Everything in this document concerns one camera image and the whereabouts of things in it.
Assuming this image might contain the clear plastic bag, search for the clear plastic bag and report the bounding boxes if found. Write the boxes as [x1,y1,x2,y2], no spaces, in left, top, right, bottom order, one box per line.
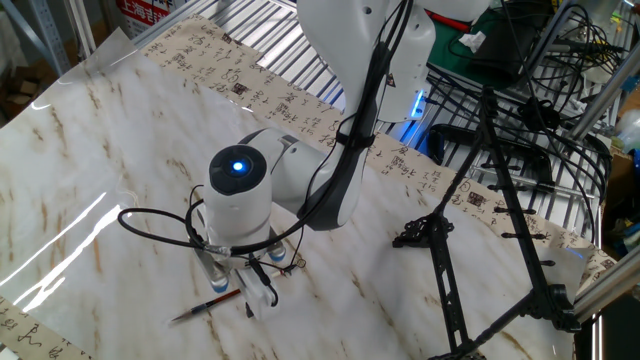
[614,109,640,154]

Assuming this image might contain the red marker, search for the red marker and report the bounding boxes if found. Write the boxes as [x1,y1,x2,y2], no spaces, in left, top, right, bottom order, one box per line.
[429,9,474,34]

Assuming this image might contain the black cable bundle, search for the black cable bundle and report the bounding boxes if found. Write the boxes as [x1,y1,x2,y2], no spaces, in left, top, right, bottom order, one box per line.
[424,0,629,246]

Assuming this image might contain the red and white sign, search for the red and white sign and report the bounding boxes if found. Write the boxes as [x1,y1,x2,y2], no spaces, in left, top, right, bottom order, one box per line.
[115,0,176,39]

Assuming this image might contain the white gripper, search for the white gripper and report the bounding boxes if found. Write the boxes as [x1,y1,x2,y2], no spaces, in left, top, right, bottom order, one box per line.
[233,267,281,321]

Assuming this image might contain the green mat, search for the green mat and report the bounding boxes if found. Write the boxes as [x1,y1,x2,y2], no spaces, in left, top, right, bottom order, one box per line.
[429,9,506,86]

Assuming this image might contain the crumpled white tissue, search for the crumpled white tissue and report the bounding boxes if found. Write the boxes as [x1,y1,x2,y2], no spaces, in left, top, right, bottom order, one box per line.
[458,30,487,54]

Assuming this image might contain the silver camera with blue cap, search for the silver camera with blue cap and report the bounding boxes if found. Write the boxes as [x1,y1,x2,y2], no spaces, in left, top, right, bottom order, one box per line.
[192,207,231,295]
[267,227,289,265]

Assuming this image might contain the black box device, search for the black box device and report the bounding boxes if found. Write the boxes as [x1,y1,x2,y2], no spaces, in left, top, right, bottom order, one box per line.
[469,19,539,89]

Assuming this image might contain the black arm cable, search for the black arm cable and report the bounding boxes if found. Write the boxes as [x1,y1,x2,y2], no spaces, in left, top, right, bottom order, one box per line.
[117,0,416,309]

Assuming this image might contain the brown cardboard boxes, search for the brown cardboard boxes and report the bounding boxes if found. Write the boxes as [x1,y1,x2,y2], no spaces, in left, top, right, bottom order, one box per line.
[0,64,51,119]

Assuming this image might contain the grey steel shelf frame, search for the grey steel shelf frame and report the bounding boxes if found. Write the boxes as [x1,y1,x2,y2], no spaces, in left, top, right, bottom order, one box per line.
[0,0,71,76]

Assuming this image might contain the glossy marble pattern sheet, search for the glossy marble pattern sheet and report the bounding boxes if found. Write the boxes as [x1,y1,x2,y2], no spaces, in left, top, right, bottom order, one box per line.
[0,27,589,360]

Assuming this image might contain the aluminium frame profile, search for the aluminium frame profile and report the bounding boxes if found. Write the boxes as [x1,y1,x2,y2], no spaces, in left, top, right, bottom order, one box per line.
[573,259,640,324]
[569,47,640,141]

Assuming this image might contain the black carved pen rack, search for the black carved pen rack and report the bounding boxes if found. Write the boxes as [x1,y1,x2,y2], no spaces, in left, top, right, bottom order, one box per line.
[392,87,584,360]

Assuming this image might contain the beige calligraphy paper scroll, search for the beige calligraphy paper scroll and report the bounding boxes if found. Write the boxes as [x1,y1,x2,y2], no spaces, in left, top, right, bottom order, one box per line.
[0,13,619,360]

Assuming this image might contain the brown calligraphy brush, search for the brown calligraphy brush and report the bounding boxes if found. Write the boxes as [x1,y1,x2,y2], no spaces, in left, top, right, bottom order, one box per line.
[170,258,307,324]

